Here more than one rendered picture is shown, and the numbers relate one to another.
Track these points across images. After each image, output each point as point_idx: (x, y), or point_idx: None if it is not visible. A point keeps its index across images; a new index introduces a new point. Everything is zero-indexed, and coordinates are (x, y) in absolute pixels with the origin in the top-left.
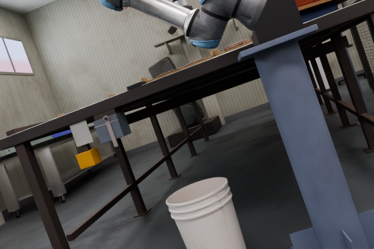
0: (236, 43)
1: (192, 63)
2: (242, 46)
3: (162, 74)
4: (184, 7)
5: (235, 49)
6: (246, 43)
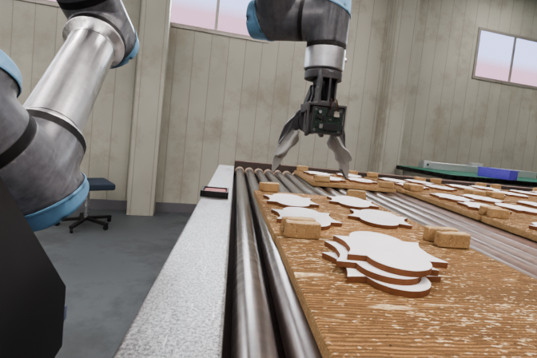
0: (348, 246)
1: (277, 213)
2: (153, 284)
3: (266, 196)
4: (41, 94)
5: (285, 263)
6: (296, 280)
